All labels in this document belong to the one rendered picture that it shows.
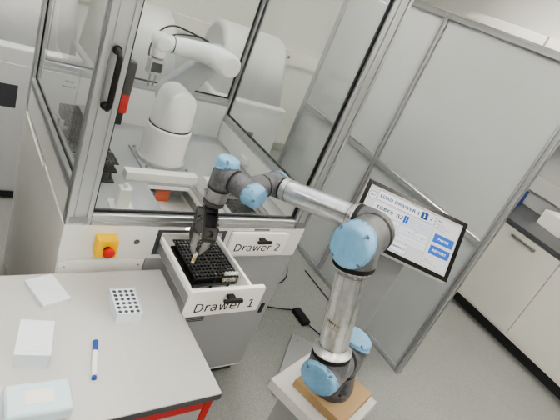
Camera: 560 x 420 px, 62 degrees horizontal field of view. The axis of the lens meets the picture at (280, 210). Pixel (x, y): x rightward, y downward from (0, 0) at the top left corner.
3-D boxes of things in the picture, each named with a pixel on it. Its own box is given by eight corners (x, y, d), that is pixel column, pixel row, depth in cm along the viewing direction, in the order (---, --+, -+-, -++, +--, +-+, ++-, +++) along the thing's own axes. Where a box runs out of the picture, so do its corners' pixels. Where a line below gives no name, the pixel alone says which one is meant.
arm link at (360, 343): (364, 366, 154) (381, 337, 148) (345, 387, 144) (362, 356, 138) (335, 343, 159) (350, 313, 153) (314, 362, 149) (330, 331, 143)
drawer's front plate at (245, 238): (281, 253, 212) (290, 234, 207) (225, 255, 194) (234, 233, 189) (279, 251, 213) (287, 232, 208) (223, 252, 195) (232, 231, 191)
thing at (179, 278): (251, 303, 171) (257, 291, 168) (187, 310, 155) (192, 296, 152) (208, 237, 198) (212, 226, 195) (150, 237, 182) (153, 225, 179)
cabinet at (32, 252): (238, 372, 253) (295, 254, 220) (24, 415, 190) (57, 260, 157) (177, 260, 317) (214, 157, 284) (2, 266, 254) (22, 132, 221)
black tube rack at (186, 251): (232, 289, 173) (238, 275, 171) (189, 292, 163) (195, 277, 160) (209, 252, 188) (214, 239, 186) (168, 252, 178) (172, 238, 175)
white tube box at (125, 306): (140, 321, 153) (143, 312, 152) (114, 322, 148) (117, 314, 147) (132, 295, 162) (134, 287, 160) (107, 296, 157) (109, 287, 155)
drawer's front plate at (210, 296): (256, 309, 171) (267, 287, 166) (182, 317, 153) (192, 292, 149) (253, 306, 172) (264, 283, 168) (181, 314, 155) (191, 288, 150)
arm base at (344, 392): (357, 383, 160) (368, 363, 156) (341, 412, 148) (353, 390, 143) (319, 358, 165) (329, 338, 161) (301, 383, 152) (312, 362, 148)
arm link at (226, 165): (232, 166, 139) (212, 152, 143) (220, 197, 144) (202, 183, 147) (248, 163, 146) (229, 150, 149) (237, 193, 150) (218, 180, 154)
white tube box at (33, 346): (47, 368, 126) (51, 355, 124) (11, 367, 122) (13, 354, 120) (52, 333, 136) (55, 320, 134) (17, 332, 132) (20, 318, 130)
